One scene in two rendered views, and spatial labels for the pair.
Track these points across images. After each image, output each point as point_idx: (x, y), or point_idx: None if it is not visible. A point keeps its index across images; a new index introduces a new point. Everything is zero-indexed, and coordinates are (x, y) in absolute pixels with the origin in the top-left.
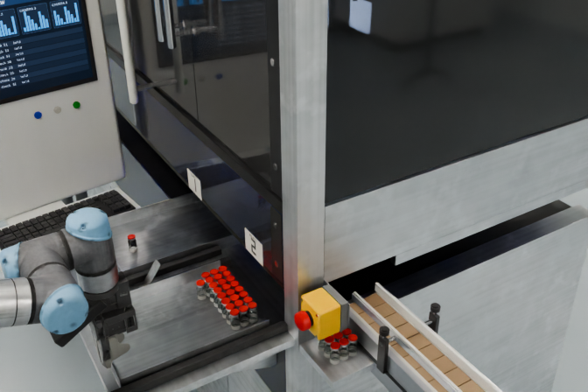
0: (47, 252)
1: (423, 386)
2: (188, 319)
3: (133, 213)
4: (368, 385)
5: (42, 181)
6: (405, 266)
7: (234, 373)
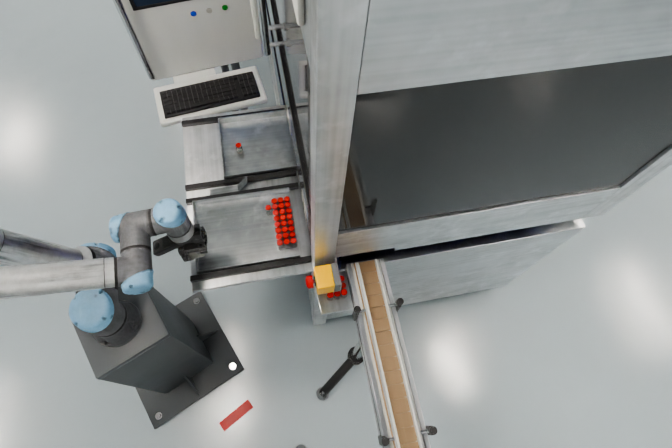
0: (136, 233)
1: (367, 350)
2: (254, 229)
3: (248, 116)
4: None
5: (198, 56)
6: None
7: None
